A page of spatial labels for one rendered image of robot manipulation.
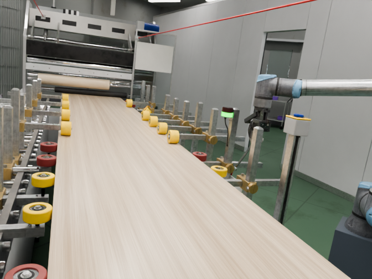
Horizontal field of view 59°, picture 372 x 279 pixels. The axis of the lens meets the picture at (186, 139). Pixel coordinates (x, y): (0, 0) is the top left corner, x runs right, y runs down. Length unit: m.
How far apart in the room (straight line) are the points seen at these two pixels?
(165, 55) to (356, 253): 3.12
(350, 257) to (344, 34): 3.32
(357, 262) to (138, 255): 1.44
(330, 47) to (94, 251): 4.42
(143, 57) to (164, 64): 0.29
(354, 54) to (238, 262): 4.00
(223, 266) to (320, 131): 4.11
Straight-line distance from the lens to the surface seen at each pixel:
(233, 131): 1.80
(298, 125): 1.34
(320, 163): 4.85
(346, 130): 4.59
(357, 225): 2.04
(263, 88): 1.68
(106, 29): 4.42
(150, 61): 4.20
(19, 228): 1.09
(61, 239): 0.91
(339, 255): 2.07
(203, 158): 1.78
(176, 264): 0.83
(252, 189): 1.62
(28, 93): 2.45
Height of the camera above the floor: 1.35
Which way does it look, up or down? 12 degrees down
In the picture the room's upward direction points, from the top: 7 degrees clockwise
